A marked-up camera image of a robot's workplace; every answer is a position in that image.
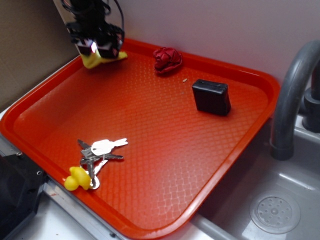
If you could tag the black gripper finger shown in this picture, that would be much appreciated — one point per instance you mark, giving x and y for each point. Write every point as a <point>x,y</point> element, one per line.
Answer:
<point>108,51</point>
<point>86,47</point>

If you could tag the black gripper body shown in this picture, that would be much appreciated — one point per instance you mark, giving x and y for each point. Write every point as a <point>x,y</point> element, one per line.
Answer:
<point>90,22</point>

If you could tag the yellow terry cloth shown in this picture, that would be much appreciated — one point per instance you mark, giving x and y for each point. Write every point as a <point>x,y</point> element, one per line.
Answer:
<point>95,59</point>

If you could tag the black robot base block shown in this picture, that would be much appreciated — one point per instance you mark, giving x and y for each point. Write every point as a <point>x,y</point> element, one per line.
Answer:
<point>21,186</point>

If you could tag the crumpled red cloth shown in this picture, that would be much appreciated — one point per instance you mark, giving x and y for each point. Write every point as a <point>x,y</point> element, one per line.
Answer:
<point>166,59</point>

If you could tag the brown cardboard panel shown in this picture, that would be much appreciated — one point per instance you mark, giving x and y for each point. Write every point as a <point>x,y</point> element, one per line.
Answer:
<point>34,43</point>

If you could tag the red plastic tray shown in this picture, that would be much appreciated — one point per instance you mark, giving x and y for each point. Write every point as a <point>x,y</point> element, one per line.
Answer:
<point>175,154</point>

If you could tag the bunch of silver keys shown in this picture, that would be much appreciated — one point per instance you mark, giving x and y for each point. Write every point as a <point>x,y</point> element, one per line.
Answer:
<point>92,164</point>

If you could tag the black rectangular block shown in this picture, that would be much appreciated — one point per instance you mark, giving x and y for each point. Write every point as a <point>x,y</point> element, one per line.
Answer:
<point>211,97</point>

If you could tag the yellow rubber duck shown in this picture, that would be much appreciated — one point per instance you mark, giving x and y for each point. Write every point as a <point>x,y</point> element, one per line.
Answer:
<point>77,178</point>

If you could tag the grey faucet spout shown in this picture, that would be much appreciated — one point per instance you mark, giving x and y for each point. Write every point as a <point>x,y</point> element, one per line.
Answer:
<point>290,101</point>

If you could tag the grey sink basin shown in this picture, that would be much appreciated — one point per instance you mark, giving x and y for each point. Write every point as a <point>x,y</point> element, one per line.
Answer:
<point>225,213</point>

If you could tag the round sink drain strainer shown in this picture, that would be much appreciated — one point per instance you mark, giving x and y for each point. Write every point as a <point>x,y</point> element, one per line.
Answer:
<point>275,212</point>

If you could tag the dark faucet handle base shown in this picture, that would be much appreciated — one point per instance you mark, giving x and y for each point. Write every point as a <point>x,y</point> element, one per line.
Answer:
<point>311,100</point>

